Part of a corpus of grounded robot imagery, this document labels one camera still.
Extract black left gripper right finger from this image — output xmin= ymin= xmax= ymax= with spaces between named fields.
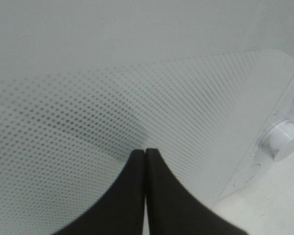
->
xmin=146 ymin=148 xmax=246 ymax=235

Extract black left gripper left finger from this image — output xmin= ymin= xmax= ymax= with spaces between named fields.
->
xmin=56 ymin=150 xmax=145 ymax=235

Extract white microwave door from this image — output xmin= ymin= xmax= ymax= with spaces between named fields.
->
xmin=0 ymin=0 xmax=294 ymax=235

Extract white microwave oven body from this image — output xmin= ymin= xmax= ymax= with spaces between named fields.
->
xmin=219 ymin=78 xmax=294 ymax=199

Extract lower white microwave knob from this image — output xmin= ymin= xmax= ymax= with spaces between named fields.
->
xmin=259 ymin=119 xmax=294 ymax=162

